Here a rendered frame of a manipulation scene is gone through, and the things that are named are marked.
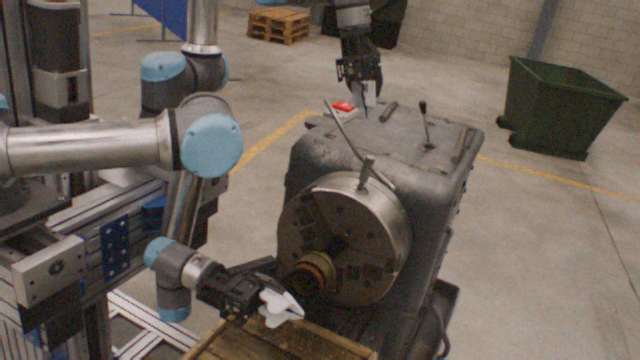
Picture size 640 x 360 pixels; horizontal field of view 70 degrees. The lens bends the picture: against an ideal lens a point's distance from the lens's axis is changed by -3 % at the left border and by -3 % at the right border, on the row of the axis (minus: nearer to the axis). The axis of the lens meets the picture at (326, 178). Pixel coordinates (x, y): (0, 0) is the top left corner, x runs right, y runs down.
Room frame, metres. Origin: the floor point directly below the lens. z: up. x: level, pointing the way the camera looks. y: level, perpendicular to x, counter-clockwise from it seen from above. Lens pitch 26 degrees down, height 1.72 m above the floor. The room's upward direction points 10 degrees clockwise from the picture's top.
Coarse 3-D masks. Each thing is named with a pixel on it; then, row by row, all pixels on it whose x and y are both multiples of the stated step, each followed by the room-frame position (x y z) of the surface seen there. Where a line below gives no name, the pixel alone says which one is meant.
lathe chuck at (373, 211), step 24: (312, 192) 0.95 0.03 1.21; (336, 192) 0.93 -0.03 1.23; (288, 216) 0.97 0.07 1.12; (336, 216) 0.93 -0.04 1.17; (360, 216) 0.91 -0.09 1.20; (384, 216) 0.91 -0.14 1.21; (288, 240) 0.97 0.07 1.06; (360, 240) 0.90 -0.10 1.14; (384, 240) 0.88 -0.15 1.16; (288, 264) 0.96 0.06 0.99; (336, 288) 0.92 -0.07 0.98; (360, 288) 0.89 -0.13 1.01; (384, 288) 0.87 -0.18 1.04
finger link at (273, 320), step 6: (264, 306) 0.71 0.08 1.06; (264, 312) 0.70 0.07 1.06; (282, 312) 0.70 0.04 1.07; (288, 312) 0.70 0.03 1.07; (270, 318) 0.68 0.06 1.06; (276, 318) 0.69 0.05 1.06; (282, 318) 0.69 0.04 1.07; (288, 318) 0.69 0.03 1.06; (294, 318) 0.69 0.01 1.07; (300, 318) 0.69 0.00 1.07; (270, 324) 0.67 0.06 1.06; (276, 324) 0.67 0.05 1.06
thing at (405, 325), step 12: (444, 240) 1.41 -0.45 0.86; (444, 252) 1.34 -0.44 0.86; (276, 276) 1.16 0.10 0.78; (432, 276) 1.19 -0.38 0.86; (408, 312) 1.00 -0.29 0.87; (420, 312) 1.25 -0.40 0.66; (396, 324) 1.00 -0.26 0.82; (408, 324) 1.01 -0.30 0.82; (396, 336) 1.00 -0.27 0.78; (408, 336) 1.18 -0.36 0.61; (384, 348) 1.01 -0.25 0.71; (396, 348) 1.00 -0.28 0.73; (408, 348) 1.18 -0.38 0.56
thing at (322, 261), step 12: (312, 252) 0.84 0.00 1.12; (324, 252) 0.87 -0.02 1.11; (300, 264) 0.81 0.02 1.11; (312, 264) 0.81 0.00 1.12; (324, 264) 0.82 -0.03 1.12; (300, 276) 0.82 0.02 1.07; (312, 276) 0.78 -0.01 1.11; (324, 276) 0.80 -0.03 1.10; (300, 288) 0.80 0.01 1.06; (312, 288) 0.80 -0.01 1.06; (324, 288) 0.79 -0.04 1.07
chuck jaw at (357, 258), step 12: (348, 252) 0.89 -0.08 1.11; (360, 252) 0.89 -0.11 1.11; (336, 264) 0.84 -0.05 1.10; (348, 264) 0.85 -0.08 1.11; (360, 264) 0.85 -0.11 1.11; (372, 264) 0.85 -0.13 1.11; (384, 264) 0.85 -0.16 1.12; (396, 264) 0.89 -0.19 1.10; (336, 276) 0.83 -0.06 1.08; (348, 276) 0.84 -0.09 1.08; (360, 276) 0.84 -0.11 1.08; (372, 276) 0.84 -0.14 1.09; (384, 276) 0.85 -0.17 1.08
